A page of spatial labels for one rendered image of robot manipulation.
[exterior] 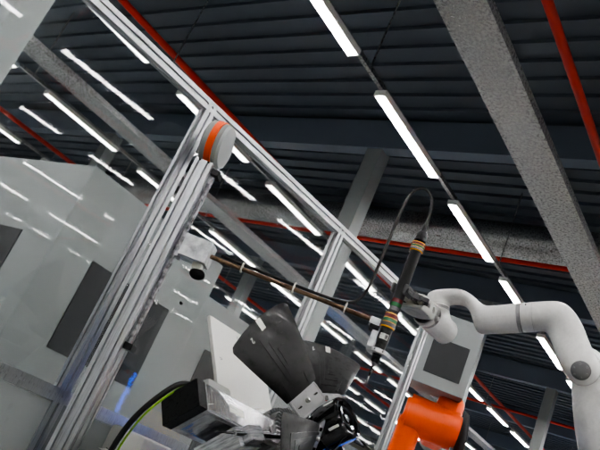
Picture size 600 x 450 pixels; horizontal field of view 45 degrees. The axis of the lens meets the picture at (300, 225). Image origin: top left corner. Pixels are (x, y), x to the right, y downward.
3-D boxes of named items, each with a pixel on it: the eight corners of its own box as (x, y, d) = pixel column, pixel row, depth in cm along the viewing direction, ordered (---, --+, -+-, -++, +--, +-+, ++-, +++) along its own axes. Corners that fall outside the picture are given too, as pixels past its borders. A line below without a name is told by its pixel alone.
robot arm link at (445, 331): (441, 299, 227) (440, 326, 222) (459, 317, 235) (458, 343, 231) (417, 303, 231) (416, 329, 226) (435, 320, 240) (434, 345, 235)
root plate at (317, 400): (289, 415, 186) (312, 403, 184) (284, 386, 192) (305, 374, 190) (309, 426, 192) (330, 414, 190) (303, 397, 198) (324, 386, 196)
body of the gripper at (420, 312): (436, 327, 220) (419, 311, 213) (408, 321, 227) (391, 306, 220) (444, 304, 223) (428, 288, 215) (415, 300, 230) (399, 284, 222)
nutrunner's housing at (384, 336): (368, 358, 205) (420, 220, 220) (367, 361, 208) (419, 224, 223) (380, 363, 204) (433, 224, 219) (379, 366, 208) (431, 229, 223)
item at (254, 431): (243, 444, 170) (238, 428, 172) (257, 445, 175) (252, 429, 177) (252, 440, 170) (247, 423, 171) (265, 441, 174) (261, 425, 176)
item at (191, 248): (172, 253, 217) (184, 229, 220) (177, 261, 224) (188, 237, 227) (203, 265, 215) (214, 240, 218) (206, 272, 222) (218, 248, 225)
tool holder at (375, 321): (359, 345, 205) (371, 313, 208) (358, 349, 211) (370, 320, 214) (389, 356, 203) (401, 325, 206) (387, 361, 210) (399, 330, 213)
